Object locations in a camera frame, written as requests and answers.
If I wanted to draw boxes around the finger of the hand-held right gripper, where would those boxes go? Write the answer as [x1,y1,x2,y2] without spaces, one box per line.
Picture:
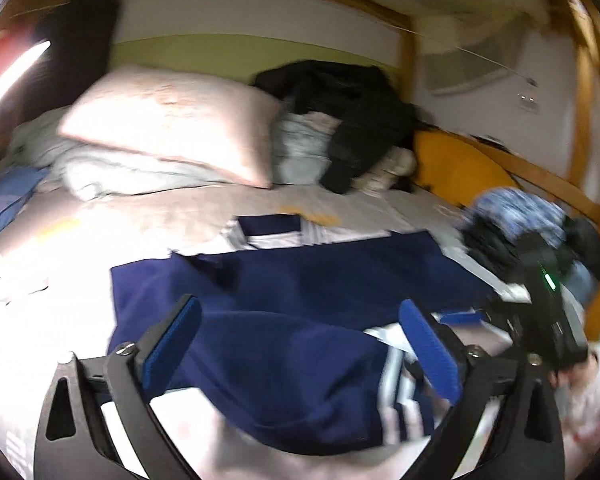
[440,305,501,327]

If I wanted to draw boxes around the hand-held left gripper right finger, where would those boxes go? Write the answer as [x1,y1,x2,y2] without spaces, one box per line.
[399,300,566,480]

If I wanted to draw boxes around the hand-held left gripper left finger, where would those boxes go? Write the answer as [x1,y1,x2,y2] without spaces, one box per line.
[35,294,203,480]

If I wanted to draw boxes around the white and navy jacket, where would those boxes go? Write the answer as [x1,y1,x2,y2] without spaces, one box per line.
[107,214,521,456]

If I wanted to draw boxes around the black clothes pile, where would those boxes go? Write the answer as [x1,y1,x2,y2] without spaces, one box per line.
[252,60,418,195]

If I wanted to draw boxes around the person's right hand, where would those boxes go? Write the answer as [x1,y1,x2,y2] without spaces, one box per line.
[552,347,600,411]

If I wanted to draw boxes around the dark grey garment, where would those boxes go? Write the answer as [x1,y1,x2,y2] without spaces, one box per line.
[460,217,600,286]

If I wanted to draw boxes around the blue and white patterned cloth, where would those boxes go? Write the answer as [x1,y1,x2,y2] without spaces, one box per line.
[467,187,568,251]

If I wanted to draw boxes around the yellow cushion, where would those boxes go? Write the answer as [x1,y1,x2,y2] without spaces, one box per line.
[412,130,518,208]

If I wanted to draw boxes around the cream garment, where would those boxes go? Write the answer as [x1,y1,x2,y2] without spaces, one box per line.
[360,147,416,193]

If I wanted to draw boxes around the pale grey folded quilt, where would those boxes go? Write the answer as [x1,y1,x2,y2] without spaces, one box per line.
[5,110,276,201]

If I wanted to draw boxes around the pink pillow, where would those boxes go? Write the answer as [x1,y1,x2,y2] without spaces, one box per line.
[59,65,283,188]

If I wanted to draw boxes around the light grey cloth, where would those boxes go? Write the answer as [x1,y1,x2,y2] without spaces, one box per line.
[271,110,341,186]

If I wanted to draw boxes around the wooden bed frame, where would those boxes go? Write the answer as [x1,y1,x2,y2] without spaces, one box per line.
[10,0,600,341]

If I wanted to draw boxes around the thin wall cable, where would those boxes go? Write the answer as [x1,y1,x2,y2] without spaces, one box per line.
[412,27,538,86]

